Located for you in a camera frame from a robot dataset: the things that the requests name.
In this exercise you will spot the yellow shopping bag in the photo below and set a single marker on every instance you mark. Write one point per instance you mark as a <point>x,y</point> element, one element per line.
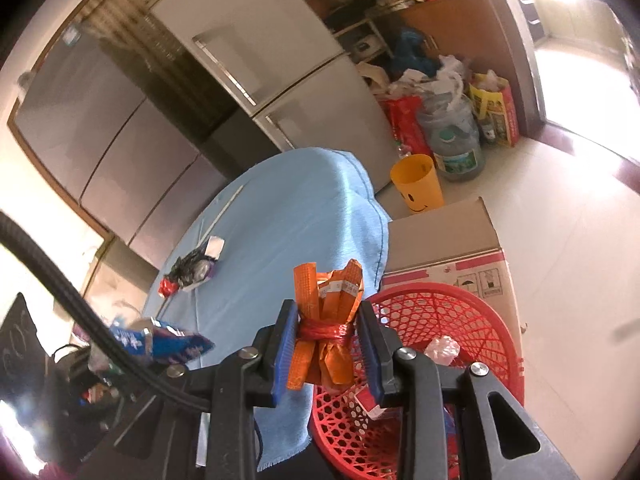
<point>497,110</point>

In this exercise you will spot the orange packet bundle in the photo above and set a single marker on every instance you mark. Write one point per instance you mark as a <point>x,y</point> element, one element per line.
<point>325,310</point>

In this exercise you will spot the wooden display cabinet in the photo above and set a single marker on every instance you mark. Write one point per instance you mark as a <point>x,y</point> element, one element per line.
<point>450,30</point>

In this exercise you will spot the large red plastic bag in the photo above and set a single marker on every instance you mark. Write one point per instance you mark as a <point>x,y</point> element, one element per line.
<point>405,122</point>

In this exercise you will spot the pile of white bags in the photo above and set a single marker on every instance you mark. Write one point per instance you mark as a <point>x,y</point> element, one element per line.
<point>445,77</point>

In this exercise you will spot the large water jug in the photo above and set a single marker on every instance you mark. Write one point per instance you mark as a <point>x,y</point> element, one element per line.
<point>455,145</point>

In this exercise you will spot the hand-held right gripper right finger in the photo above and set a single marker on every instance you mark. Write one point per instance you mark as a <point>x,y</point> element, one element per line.
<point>370,355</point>

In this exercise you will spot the white plastic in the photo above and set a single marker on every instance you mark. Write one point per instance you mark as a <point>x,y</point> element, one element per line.
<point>442,350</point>

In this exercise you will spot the red white carton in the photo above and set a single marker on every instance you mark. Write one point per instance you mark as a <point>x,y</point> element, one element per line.
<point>367,402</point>

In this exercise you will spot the red mesh basket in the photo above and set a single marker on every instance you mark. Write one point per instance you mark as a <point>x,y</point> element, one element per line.
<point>435,287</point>

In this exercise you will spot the blue tablecloth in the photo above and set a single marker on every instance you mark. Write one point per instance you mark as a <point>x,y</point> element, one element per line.
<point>280,220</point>

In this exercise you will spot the silver two-door refrigerator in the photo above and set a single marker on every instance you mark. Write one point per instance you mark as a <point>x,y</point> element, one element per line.
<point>280,60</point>

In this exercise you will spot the cardboard box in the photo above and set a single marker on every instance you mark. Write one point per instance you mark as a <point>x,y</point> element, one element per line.
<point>440,240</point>

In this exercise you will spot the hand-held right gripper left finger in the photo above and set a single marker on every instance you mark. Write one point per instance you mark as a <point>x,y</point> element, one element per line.
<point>282,350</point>

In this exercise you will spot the large blue plastic bag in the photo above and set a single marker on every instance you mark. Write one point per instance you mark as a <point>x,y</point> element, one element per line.
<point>412,52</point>

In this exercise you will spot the yellow smiley bin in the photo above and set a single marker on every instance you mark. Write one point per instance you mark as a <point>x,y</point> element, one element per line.
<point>417,185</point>

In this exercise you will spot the black plastic bag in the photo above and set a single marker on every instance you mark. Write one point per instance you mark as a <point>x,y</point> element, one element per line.
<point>192,267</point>

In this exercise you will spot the grey three-door refrigerator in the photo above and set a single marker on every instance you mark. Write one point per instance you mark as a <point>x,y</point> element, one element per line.
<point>100,135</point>

